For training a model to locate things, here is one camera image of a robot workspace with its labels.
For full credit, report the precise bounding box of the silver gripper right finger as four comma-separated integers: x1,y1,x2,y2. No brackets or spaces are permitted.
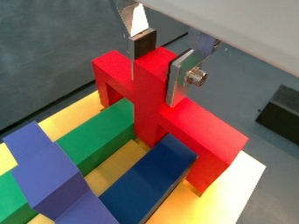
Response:
166,28,220,108

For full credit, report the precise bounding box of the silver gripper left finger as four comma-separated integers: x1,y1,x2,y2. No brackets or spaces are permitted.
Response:
115,0,156,60

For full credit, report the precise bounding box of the red three-legged block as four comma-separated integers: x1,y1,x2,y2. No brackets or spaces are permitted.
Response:
92,47,248,192

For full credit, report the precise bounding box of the yellow puzzle board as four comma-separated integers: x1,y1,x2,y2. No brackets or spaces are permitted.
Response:
0,93,266,224

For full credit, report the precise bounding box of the green block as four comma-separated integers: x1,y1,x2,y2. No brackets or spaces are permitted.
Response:
0,97,138,224

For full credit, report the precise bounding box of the dark blue block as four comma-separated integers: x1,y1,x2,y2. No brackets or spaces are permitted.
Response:
99,134,198,224

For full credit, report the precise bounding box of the purple blue block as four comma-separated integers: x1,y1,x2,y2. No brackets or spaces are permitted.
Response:
4,122,118,224

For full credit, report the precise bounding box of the black angle bracket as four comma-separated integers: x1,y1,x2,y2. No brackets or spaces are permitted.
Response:
256,85,299,145

